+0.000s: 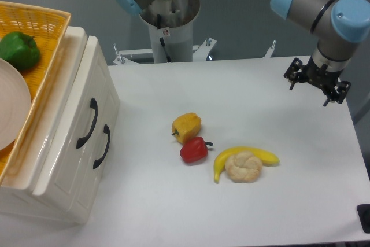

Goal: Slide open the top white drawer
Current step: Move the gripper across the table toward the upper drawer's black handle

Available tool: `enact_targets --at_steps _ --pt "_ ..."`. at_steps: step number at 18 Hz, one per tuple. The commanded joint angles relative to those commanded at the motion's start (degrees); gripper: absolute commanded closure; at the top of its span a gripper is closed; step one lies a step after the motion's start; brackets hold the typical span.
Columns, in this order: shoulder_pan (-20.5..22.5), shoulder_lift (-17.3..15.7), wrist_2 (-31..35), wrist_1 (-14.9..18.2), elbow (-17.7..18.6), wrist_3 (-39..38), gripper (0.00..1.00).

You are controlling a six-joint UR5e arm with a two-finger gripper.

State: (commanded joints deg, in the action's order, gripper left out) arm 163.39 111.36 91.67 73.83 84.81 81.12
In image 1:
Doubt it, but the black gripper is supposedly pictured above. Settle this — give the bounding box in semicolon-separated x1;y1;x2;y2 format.
283;57;352;106

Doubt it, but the black top drawer handle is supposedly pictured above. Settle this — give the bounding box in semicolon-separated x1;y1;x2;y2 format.
76;98;98;149

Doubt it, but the black drawer handle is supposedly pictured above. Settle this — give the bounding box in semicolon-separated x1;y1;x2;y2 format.
76;98;98;149
92;124;111;169

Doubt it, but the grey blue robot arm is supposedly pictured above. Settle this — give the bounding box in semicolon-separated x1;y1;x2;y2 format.
116;0;369;103

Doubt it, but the white drawer cabinet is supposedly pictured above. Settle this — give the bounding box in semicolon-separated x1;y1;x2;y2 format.
1;27;120;223

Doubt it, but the yellow banana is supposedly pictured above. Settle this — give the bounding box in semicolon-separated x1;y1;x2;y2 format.
213;146;280;183

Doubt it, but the round bread roll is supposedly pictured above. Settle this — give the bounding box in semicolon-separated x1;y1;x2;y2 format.
225;150;263;183

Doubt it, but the black object at table edge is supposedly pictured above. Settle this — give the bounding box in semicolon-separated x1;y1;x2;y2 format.
357;204;370;234

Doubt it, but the yellow bell pepper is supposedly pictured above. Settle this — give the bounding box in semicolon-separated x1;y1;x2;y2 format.
172;112;202;145

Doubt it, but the red bell pepper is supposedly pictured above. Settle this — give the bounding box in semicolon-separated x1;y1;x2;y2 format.
180;137;213;163

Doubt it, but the yellow woven basket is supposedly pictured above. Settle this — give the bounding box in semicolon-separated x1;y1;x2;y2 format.
1;1;71;180

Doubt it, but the green bell pepper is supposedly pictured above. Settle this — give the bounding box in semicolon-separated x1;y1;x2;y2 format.
1;31;41;71

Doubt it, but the beige plate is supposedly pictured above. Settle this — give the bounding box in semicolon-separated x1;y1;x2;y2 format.
1;60;31;149

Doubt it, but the white metal base frame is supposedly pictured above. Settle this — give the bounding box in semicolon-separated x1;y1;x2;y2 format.
112;38;277;66

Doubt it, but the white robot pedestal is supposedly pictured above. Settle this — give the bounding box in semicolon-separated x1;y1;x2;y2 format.
140;0;200;63

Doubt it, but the black lower drawer handle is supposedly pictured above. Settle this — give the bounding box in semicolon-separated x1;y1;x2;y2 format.
92;124;111;169

